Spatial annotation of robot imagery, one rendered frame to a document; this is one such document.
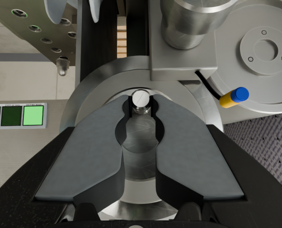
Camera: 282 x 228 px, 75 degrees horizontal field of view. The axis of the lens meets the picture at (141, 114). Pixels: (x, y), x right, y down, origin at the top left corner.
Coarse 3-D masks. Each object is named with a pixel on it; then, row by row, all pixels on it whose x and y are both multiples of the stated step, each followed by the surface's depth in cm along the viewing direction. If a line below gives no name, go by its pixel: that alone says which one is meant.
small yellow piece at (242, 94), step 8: (200, 72) 14; (208, 88) 13; (240, 88) 10; (216, 96) 13; (224, 96) 12; (232, 96) 11; (240, 96) 10; (248, 96) 10; (224, 104) 12; (232, 104) 11
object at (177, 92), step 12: (120, 72) 16; (132, 72) 16; (144, 72) 16; (108, 84) 16; (120, 84) 16; (132, 84) 16; (144, 84) 16; (156, 84) 16; (168, 84) 16; (180, 84) 16; (96, 96) 16; (108, 96) 16; (168, 96) 16; (180, 96) 16; (192, 96) 16; (84, 108) 16; (96, 108) 16; (192, 108) 16; (204, 120) 16; (132, 192) 15; (144, 192) 15
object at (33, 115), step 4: (24, 108) 50; (28, 108) 50; (32, 108) 50; (36, 108) 50; (40, 108) 50; (24, 112) 50; (28, 112) 50; (32, 112) 50; (36, 112) 50; (40, 112) 50; (24, 116) 50; (28, 116) 50; (32, 116) 50; (36, 116) 50; (40, 116) 50; (24, 120) 50; (28, 120) 50; (32, 120) 49; (36, 120) 49; (40, 120) 49; (24, 124) 49; (28, 124) 49; (32, 124) 49; (36, 124) 49
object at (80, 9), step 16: (80, 0) 19; (80, 16) 19; (80, 32) 19; (96, 32) 25; (112, 32) 37; (80, 48) 18; (96, 48) 24; (112, 48) 37; (80, 64) 18; (96, 64) 24; (80, 80) 18
